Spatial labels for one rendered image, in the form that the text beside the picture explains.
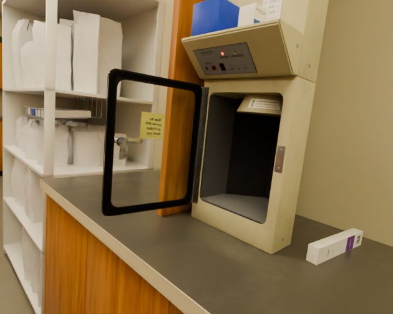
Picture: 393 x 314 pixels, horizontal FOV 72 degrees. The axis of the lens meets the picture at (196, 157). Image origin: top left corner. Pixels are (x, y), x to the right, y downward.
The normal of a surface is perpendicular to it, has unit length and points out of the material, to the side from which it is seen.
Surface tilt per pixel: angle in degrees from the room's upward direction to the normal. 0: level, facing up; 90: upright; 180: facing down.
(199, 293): 0
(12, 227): 90
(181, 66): 90
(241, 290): 0
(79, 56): 102
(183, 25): 90
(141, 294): 90
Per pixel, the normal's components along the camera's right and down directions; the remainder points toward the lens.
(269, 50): -0.58, 0.72
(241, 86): -0.71, 0.03
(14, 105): 0.69, 0.17
